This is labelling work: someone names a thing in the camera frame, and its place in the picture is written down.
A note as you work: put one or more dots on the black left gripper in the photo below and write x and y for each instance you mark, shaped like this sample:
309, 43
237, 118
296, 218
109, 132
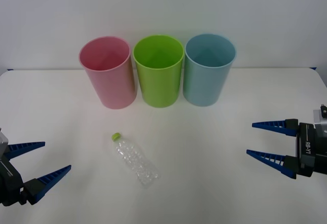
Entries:
10, 185

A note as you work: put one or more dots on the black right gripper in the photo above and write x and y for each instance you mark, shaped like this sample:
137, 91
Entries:
306, 147

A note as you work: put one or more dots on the clear plastic bottle green cap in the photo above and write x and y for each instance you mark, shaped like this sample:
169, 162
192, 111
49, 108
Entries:
135, 160

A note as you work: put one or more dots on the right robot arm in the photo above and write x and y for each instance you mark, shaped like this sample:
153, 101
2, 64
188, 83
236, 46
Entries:
320, 118

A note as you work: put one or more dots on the pale blue plastic waste bin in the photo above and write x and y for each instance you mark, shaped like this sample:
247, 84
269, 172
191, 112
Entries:
204, 86

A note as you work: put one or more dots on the pink plastic waste bin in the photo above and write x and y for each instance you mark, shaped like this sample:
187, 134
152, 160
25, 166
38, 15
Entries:
112, 86

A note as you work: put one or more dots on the green plastic waste bin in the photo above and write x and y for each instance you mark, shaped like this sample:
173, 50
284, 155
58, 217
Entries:
158, 86

